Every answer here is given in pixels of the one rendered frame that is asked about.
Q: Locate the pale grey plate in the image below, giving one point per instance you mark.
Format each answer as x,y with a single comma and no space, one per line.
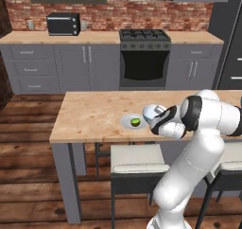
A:
126,122

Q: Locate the black toaster oven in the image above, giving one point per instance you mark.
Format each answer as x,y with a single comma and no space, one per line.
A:
63,24

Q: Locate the grey cupboard run, two doors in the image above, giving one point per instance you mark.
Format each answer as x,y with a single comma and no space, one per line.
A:
192,68

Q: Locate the dark grey fridge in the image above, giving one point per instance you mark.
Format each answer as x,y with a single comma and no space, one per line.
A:
231,34

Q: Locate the green lime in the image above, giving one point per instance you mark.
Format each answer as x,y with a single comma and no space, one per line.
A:
135,122

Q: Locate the wooden dining counter, grey legs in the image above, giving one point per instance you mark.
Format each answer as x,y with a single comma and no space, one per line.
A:
94,113

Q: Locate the cream cushioned black stool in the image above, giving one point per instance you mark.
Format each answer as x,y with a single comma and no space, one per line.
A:
231,168
135,158

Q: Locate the grey cupboard run with drawers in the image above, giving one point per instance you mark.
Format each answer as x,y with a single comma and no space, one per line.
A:
72,68

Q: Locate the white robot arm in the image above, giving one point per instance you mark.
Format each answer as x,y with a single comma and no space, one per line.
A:
192,163

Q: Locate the black and grey stove oven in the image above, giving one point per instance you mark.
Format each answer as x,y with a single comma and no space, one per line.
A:
143,65

